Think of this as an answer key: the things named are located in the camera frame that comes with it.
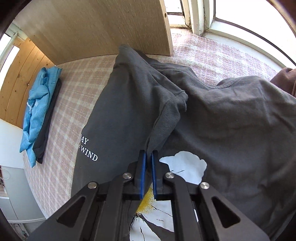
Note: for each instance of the folded blue shirt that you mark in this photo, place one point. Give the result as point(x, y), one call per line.
point(40, 96)

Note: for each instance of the folded black garment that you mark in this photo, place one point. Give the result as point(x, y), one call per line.
point(40, 144)

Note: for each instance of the grey printed t-shirt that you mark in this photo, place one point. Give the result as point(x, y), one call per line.
point(243, 128)

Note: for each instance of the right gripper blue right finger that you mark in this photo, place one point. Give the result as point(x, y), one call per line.
point(200, 212)

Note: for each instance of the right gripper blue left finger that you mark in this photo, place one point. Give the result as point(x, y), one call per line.
point(97, 211)

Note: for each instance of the pink plaid blanket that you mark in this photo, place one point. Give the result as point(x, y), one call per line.
point(212, 58)

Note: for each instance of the wooden cabinet panel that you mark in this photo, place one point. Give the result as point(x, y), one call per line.
point(71, 30)

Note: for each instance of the brown garment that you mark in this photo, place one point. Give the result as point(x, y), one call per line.
point(286, 80)

